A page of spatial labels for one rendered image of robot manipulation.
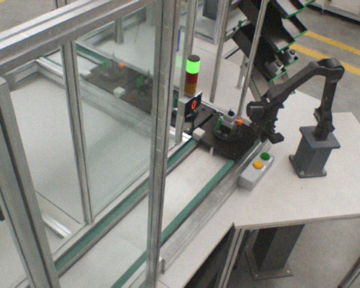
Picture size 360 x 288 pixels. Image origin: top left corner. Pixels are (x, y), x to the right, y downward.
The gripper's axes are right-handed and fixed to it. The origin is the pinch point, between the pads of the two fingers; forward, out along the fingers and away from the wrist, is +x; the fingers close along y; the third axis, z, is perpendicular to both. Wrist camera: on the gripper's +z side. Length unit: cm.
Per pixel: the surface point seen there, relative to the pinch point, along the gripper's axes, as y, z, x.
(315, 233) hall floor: 5, -68, 107
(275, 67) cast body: -22.2, -17.6, -18.5
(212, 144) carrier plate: -12.8, 17.8, 9.6
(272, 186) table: 12.4, -1.8, 20.9
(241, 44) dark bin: -38.3, -8.0, -23.4
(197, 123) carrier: -28.6, 17.2, 9.5
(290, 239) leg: 17, -26, 73
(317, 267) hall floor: 26, -52, 107
